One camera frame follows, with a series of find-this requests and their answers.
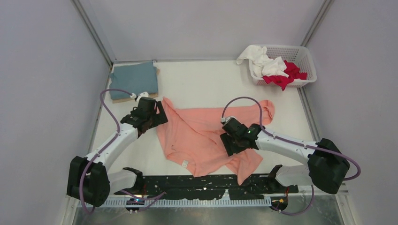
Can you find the peach pink t-shirt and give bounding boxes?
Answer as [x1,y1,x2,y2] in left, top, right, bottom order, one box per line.
[156,97,263,185]

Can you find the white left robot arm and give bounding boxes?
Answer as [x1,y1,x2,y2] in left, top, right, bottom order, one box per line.
[66,97,168,207]

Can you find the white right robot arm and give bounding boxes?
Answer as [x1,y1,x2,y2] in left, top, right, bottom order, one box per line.
[220,117,350,194]

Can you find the tan folded t-shirt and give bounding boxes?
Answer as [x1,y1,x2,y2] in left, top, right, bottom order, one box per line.
[112,67,160,104]

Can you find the blue folded t-shirt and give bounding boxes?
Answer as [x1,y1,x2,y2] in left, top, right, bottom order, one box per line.
[109,61,158,100]

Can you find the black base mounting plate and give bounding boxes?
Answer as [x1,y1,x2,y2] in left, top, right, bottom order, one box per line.
[125,173,299,200]

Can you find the white crumpled t-shirt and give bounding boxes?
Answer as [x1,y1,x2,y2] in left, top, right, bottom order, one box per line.
[236,45,286,78]

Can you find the red t-shirt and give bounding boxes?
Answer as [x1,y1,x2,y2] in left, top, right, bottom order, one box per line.
[262,60,308,91]

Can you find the white plastic laundry basket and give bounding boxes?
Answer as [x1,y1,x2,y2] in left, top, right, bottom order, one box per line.
[260,45,317,88]

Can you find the slotted cable duct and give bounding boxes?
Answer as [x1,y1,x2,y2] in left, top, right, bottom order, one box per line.
[77,198,273,208]

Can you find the aluminium frame rail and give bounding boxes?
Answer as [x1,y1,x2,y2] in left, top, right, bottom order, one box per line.
[71,0,113,67]

